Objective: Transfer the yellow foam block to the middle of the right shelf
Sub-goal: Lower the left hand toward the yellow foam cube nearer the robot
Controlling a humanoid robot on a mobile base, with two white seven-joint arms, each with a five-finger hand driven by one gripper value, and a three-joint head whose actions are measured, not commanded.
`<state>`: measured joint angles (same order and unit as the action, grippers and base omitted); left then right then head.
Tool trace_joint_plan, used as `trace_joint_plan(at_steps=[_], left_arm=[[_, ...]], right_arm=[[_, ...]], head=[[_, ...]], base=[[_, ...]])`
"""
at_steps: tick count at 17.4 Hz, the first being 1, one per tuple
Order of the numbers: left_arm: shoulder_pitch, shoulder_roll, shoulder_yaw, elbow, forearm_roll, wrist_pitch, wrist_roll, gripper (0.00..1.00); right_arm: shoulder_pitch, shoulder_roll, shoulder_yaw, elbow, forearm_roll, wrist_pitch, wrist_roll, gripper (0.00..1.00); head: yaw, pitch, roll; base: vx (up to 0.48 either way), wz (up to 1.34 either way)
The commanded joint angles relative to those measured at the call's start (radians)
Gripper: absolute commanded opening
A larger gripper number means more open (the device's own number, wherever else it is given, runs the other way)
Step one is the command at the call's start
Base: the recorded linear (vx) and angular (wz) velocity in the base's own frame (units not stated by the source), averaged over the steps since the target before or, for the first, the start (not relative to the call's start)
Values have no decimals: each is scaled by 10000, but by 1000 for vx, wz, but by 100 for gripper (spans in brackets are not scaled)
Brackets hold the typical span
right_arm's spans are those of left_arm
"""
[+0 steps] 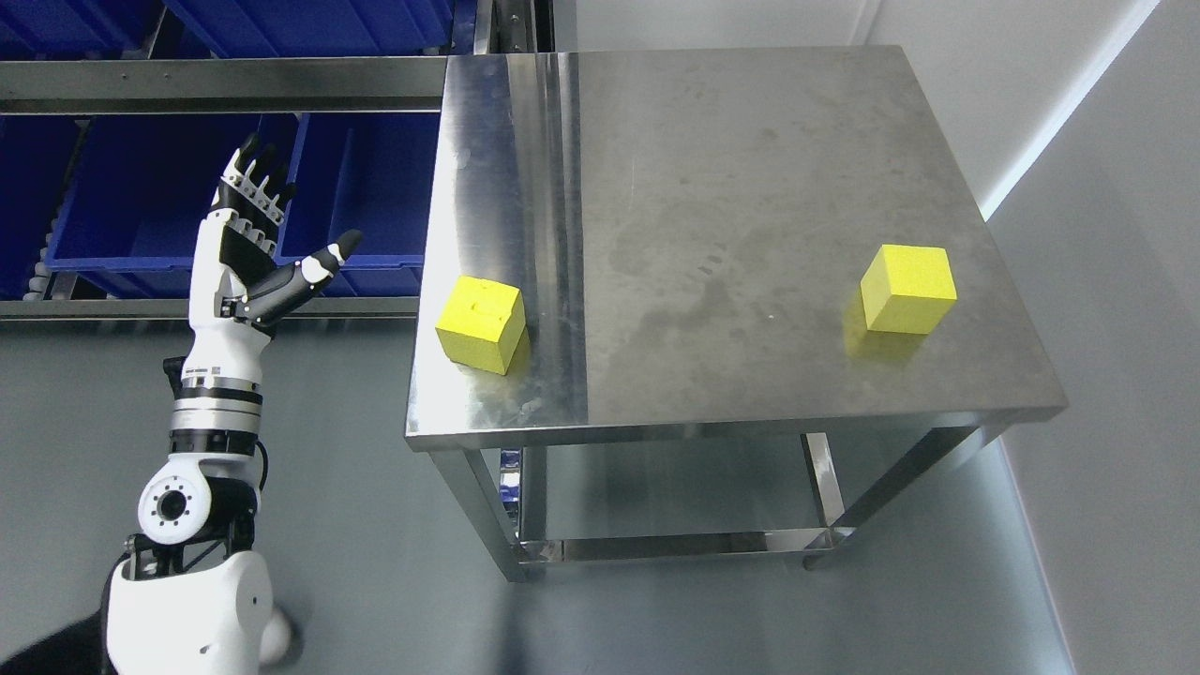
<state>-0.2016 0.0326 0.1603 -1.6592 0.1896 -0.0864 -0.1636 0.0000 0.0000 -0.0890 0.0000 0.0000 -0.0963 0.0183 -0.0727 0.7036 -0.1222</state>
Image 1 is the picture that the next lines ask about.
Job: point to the blue bin lower left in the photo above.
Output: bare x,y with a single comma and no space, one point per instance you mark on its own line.
35,155

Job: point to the blue bin lower right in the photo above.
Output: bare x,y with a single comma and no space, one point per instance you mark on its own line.
371,172

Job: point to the blue bin upper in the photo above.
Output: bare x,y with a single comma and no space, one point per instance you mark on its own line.
326,28

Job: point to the stainless steel table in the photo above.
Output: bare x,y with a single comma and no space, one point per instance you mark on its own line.
688,229

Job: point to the yellow foam block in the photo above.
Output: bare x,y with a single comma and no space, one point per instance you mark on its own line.
907,290
481,324

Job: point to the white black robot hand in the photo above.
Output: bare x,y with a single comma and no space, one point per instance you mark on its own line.
238,291

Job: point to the white robot forearm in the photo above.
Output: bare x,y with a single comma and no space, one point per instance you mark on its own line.
189,594

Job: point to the blue bin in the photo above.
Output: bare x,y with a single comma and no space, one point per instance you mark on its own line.
35,155
326,28
140,187
371,172

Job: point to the blue bin lower middle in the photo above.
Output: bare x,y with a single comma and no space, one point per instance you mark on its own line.
140,187

